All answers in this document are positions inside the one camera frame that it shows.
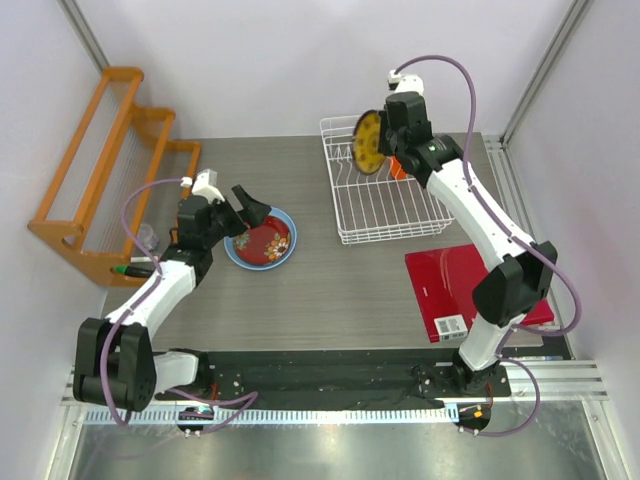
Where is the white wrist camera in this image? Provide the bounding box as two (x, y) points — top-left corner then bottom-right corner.
(387, 70), (424, 96)
(180, 168), (225, 204)

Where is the aluminium frame rail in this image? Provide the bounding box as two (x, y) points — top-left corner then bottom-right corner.
(59, 359), (614, 426)

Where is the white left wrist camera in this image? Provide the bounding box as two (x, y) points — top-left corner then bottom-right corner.
(180, 168), (225, 204)

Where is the yellow patterned plate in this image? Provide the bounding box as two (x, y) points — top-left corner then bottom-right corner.
(351, 110), (389, 176)

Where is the light blue plate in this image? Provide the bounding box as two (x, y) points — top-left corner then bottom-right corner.
(224, 207), (297, 271)

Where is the grey wall conduit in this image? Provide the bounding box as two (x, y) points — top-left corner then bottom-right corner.
(57, 0), (110, 71)

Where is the orange wooden rack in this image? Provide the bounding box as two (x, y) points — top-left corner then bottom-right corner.
(28, 67), (201, 287)

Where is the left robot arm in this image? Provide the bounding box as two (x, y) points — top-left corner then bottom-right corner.
(73, 185), (271, 425)

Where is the red cutting board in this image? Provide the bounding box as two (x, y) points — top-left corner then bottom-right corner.
(403, 243), (556, 344)

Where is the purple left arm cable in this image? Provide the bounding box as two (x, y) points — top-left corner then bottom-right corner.
(102, 177), (259, 434)

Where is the green marker pen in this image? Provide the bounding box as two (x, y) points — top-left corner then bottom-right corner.
(112, 265), (154, 278)

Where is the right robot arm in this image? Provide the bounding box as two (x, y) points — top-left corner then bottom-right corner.
(380, 92), (558, 395)

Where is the orange plate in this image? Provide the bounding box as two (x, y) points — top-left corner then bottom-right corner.
(390, 157), (407, 181)

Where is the red floral plate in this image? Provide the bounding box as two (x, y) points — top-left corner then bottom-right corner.
(232, 215), (292, 267)

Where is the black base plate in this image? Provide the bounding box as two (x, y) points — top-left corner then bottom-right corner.
(154, 347), (511, 412)

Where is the clear plastic cup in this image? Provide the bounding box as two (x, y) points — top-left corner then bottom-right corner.
(137, 223), (159, 252)

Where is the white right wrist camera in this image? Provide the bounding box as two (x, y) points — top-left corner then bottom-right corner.
(387, 70), (424, 96)

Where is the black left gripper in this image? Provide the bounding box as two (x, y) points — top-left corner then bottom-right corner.
(202, 186), (270, 248)

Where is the white wire dish rack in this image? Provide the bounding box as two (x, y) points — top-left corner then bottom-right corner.
(319, 115), (454, 245)

